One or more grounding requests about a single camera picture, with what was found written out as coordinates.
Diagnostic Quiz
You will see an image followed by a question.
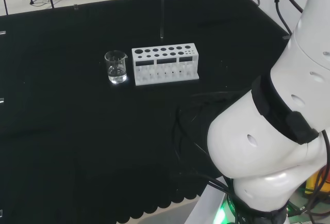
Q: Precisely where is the orange cable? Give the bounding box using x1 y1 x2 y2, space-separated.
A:
315 165 330 211

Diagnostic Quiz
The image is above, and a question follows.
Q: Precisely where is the white test tube rack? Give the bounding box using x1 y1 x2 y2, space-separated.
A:
131 42 201 87

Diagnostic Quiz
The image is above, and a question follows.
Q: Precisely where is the pale robot mounting plate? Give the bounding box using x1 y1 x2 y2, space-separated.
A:
185 176 234 224

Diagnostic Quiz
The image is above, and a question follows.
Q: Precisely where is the black bench cloth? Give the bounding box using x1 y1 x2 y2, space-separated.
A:
0 0 292 224

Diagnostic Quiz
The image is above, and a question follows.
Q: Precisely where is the yellow stop button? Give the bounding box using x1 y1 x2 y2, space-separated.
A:
304 171 326 196

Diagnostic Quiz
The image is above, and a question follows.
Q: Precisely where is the clear glass beaker with water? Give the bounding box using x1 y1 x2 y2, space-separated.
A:
104 50 128 85

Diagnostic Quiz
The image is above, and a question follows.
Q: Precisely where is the clear glass rod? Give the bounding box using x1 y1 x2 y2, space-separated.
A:
159 0 166 40

